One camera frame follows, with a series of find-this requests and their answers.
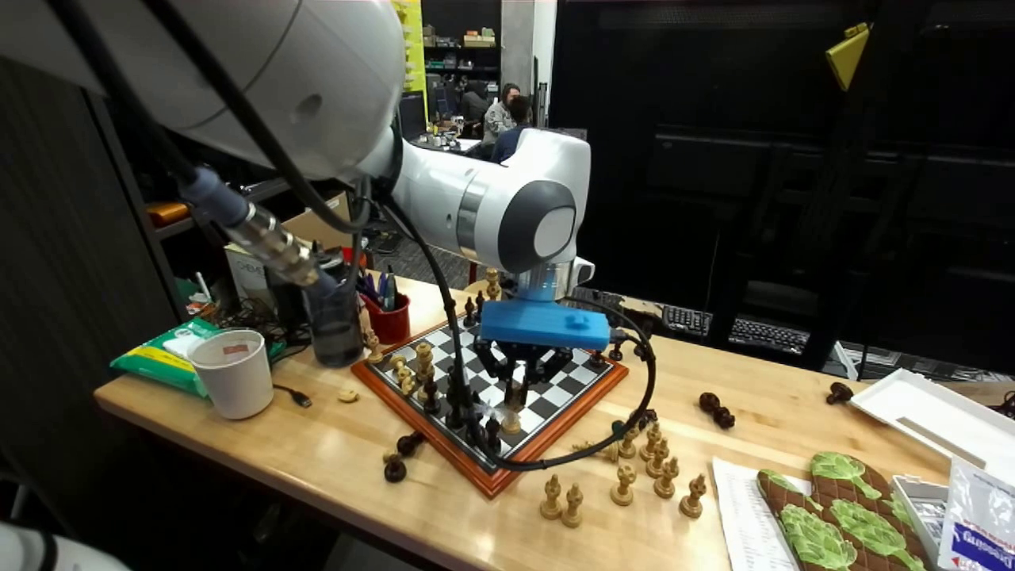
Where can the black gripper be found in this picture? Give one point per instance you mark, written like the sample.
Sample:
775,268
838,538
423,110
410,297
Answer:
521,357

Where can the beige chess piece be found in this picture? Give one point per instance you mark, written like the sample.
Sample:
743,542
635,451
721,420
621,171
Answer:
693,497
404,376
657,457
377,349
493,285
643,440
623,483
423,359
551,497
663,478
571,507
516,400

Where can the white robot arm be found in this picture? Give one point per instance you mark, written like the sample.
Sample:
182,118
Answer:
318,73

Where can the tall dark chess piece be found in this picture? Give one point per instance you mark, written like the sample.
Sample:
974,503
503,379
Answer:
457,392

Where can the red pen cup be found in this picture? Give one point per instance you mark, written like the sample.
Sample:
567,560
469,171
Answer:
393,323

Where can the small beige nugget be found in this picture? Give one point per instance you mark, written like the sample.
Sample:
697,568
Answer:
346,395

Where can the dark transparent bottle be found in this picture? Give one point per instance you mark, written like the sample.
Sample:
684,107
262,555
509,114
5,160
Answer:
333,323

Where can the white paper sheet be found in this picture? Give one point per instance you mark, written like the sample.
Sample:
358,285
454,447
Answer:
736,518

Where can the white Chemex box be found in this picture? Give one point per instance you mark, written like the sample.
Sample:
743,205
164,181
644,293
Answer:
245,285

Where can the green and brown mat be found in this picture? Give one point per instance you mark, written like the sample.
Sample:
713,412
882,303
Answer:
836,513

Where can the green wipes package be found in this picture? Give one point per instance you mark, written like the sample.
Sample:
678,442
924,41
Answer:
169,355

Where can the small orange object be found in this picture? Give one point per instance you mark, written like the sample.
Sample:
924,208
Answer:
166,212

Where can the white tray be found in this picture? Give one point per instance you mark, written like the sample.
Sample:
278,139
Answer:
938,418

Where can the clear plastic container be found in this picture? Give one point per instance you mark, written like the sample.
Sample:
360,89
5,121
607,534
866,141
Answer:
914,510

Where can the yellow triangular flag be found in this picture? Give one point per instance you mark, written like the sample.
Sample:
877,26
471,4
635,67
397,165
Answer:
848,53

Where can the white packet with blue print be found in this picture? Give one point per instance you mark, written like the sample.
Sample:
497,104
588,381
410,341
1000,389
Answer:
979,525

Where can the chess board with orange frame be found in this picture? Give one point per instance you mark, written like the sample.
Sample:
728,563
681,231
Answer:
567,398

